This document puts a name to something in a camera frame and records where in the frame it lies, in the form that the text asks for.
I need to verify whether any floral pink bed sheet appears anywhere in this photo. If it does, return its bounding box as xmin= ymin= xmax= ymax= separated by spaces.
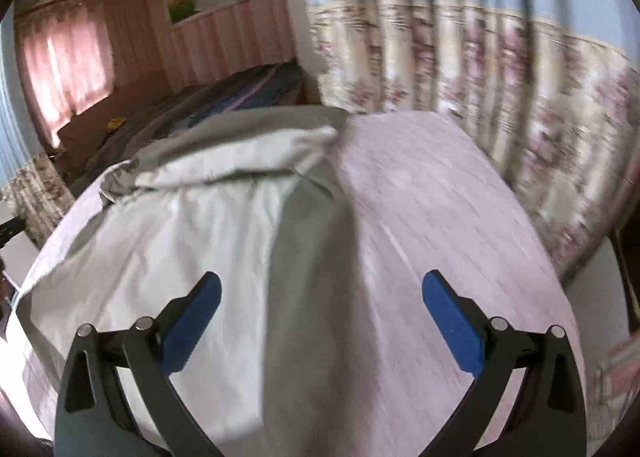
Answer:
xmin=20 ymin=110 xmax=588 ymax=457

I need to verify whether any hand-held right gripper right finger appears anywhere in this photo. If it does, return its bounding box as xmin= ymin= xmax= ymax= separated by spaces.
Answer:
xmin=423 ymin=271 xmax=588 ymax=457

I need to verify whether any olive green jacket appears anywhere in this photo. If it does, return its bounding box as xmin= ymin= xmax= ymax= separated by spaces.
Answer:
xmin=15 ymin=106 xmax=381 ymax=453

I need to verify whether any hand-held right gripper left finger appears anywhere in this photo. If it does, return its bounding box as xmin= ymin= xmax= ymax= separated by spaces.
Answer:
xmin=55 ymin=271 xmax=223 ymax=457

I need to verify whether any dark striped bed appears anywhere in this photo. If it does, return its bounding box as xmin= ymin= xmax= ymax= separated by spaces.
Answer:
xmin=55 ymin=61 xmax=306 ymax=178

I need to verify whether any blue floral curtain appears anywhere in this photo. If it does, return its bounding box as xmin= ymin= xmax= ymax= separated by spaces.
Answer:
xmin=299 ymin=0 xmax=636 ymax=283
xmin=0 ymin=22 xmax=76 ymax=248

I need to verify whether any pink window curtain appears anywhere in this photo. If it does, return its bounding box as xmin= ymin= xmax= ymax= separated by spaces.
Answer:
xmin=15 ymin=2 xmax=117 ymax=148

